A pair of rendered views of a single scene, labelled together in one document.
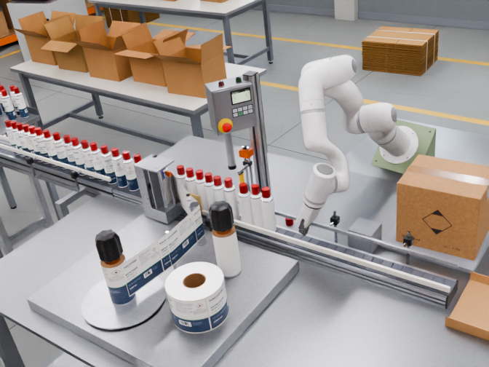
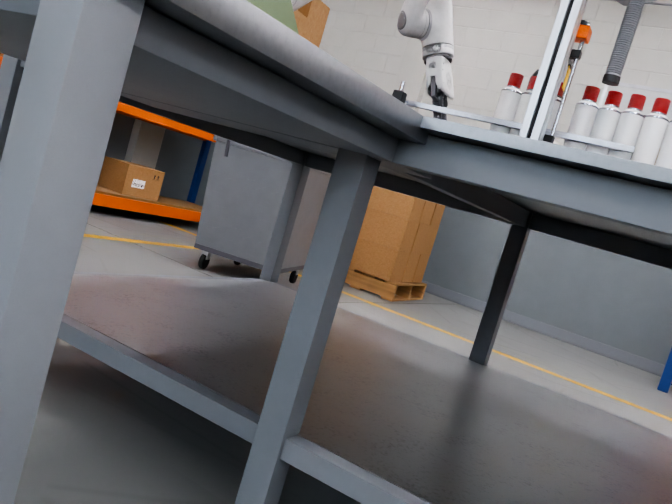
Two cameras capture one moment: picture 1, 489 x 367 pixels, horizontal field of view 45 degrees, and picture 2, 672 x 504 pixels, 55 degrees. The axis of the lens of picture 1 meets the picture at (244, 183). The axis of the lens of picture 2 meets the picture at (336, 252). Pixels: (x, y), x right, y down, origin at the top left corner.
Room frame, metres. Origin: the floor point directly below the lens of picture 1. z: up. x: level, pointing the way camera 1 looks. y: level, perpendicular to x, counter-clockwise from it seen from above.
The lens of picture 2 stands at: (3.56, -0.73, 0.67)
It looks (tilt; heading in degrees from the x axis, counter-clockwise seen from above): 5 degrees down; 168
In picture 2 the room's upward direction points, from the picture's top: 17 degrees clockwise
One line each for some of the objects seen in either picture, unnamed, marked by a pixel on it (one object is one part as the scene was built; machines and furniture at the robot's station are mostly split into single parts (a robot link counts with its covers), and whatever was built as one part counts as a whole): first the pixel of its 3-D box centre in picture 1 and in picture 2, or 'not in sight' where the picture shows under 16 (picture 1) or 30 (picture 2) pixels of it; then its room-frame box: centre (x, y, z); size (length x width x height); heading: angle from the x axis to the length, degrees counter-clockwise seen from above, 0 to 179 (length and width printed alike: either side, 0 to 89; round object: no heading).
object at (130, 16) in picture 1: (131, 10); not in sight; (9.16, 1.35, 0.18); 0.64 x 0.52 x 0.37; 141
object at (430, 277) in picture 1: (255, 231); not in sight; (2.04, -0.02, 0.86); 1.65 x 0.08 x 0.04; 51
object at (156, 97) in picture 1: (137, 112); not in sight; (4.63, 0.81, 0.39); 2.20 x 0.80 x 0.78; 48
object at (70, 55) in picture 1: (75, 45); not in sight; (4.83, 1.22, 0.97); 0.46 x 0.44 x 0.37; 53
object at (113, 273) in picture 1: (114, 266); not in sight; (1.68, 0.49, 1.04); 0.09 x 0.09 x 0.29
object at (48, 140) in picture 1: (51, 148); not in sight; (2.87, 0.99, 0.98); 0.05 x 0.05 x 0.20
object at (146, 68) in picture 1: (158, 54); not in sight; (4.29, 0.50, 0.96); 0.53 x 0.45 x 0.37; 139
